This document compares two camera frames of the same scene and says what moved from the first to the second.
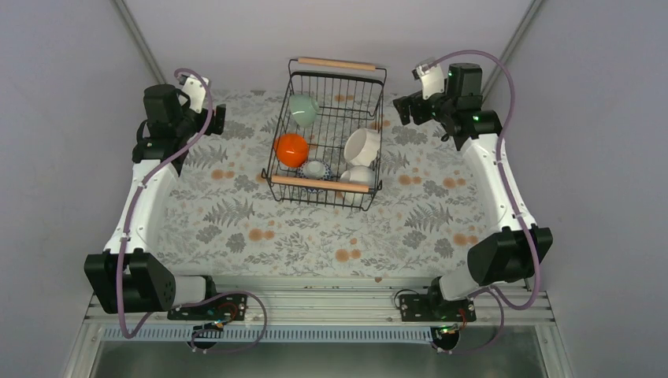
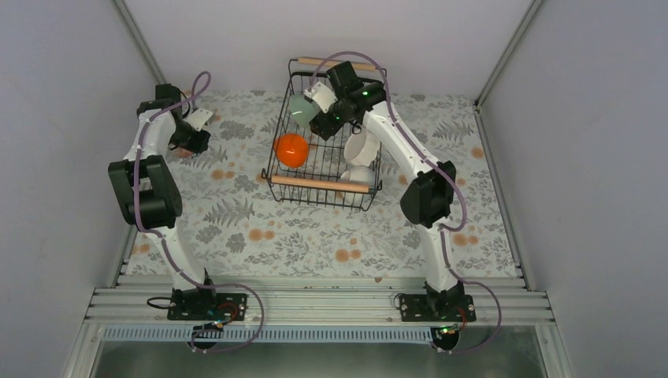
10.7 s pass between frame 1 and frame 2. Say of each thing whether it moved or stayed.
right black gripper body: moved
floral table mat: stayed
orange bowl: stayed
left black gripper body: moved
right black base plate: stayed
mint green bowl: stayed
